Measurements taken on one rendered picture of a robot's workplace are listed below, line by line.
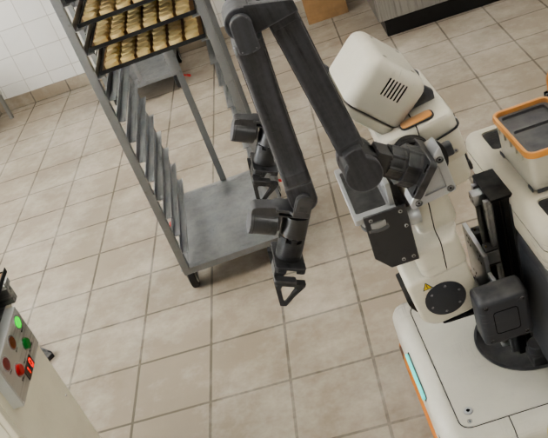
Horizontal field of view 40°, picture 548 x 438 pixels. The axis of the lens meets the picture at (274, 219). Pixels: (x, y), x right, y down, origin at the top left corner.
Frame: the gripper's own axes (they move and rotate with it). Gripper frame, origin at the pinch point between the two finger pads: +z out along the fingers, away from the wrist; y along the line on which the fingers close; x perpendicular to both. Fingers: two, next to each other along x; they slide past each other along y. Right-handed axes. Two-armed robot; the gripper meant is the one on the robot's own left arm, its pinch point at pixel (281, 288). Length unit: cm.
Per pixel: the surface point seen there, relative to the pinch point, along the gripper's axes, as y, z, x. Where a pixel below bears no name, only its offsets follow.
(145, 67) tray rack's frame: -388, 94, -32
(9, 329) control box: -24, 36, -62
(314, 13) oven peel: -399, 43, 84
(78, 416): -34, 76, -44
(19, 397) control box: -10, 45, -57
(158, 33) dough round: -146, -8, -29
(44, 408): -22, 60, -53
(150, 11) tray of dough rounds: -144, -16, -32
